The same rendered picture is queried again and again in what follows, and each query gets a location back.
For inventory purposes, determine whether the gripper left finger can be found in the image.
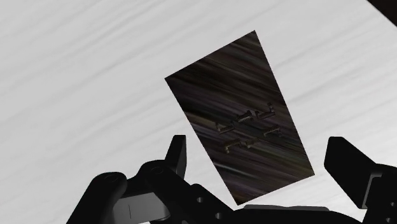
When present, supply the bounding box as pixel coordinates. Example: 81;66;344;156
66;134;234;224

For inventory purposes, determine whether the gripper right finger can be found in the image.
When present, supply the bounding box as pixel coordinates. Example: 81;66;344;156
323;136;397;224

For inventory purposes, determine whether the dark streaked flat rectangular slab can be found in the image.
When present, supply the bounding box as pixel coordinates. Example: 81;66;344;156
164;30;316;206

